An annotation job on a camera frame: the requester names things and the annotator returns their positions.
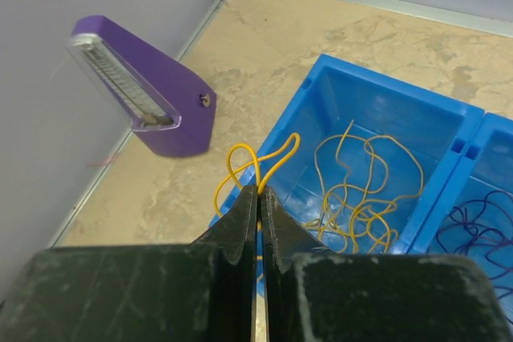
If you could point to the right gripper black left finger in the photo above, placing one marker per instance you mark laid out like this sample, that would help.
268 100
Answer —
199 291

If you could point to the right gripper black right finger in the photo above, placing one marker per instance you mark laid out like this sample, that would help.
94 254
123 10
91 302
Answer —
315 294

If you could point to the blue three-compartment bin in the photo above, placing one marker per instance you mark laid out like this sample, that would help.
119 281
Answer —
370 164

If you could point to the purple metronome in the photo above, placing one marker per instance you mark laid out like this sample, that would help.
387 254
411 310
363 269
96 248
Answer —
171 108

